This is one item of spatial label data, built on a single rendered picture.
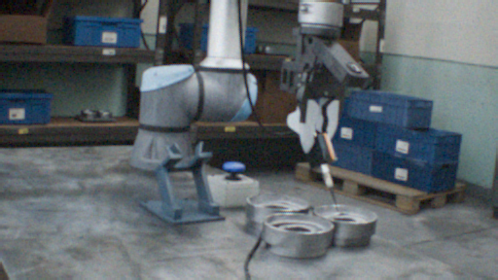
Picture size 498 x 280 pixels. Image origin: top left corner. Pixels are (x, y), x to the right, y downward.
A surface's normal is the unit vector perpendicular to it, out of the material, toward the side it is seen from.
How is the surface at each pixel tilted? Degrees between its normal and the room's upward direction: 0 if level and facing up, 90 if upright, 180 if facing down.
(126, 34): 90
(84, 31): 90
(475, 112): 90
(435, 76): 90
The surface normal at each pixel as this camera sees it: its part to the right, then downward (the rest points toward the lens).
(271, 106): 0.51, 0.20
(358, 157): -0.76, 0.04
